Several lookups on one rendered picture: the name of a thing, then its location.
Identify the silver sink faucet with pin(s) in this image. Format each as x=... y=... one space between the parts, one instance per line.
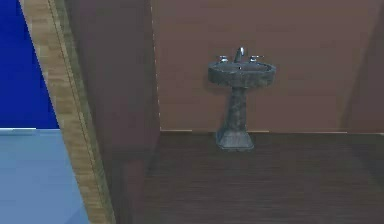
x=239 y=55

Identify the dark stone pedestal sink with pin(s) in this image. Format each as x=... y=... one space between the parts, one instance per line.
x=237 y=110

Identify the light wooden door frame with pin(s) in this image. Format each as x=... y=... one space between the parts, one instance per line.
x=66 y=100

